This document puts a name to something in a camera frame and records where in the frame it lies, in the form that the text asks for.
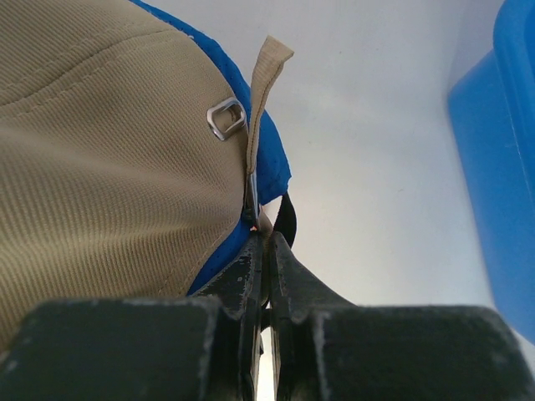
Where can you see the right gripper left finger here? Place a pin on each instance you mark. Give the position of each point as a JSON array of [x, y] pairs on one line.
[[202, 347]]

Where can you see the blue baseball cap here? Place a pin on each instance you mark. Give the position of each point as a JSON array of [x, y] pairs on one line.
[[273, 170]]

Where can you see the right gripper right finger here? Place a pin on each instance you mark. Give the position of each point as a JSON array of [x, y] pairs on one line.
[[327, 348]]

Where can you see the black baseball cap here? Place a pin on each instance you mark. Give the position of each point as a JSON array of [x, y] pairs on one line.
[[286, 221]]

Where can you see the blue plastic bin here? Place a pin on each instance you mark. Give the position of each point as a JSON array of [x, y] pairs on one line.
[[491, 109]]

